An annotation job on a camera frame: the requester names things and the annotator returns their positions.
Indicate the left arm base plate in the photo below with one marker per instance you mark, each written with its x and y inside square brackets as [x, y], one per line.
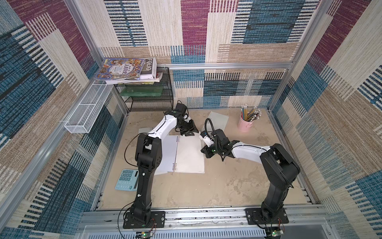
[155, 220]

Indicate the light blue calculator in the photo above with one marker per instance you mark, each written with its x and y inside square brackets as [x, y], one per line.
[128, 180]

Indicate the white wire mesh basket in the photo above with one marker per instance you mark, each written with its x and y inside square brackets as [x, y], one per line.
[89, 108]

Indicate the green folder on shelf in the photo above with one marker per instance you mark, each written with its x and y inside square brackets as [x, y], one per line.
[141, 91]

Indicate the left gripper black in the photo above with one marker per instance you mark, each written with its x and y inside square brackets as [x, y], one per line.
[192, 129]

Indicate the folio book black white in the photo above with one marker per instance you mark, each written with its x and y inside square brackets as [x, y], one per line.
[149, 69]

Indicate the pale green notebook far left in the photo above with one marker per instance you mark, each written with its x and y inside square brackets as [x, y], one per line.
[145, 130]

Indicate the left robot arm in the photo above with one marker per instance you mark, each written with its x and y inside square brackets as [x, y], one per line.
[148, 157]

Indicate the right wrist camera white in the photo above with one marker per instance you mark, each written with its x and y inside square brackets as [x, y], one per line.
[206, 139]

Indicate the white spiral notebook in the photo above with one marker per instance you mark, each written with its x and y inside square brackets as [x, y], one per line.
[181, 154]

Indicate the aluminium front rail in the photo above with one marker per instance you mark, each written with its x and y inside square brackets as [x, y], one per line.
[176, 218]

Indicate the pink pencil cup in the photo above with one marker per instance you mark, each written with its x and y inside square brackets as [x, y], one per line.
[244, 126]

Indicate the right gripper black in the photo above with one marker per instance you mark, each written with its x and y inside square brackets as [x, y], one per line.
[207, 146]

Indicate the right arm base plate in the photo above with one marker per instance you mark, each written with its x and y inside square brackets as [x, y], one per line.
[259, 216]

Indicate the bundle of pencils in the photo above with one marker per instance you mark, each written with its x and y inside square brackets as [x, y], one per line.
[250, 114]

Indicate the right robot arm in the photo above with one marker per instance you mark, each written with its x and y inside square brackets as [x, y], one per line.
[281, 169]

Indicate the colourful picture book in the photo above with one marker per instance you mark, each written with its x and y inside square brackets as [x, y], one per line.
[120, 69]

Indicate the black wire shelf rack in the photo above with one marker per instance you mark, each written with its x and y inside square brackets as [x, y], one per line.
[163, 103]

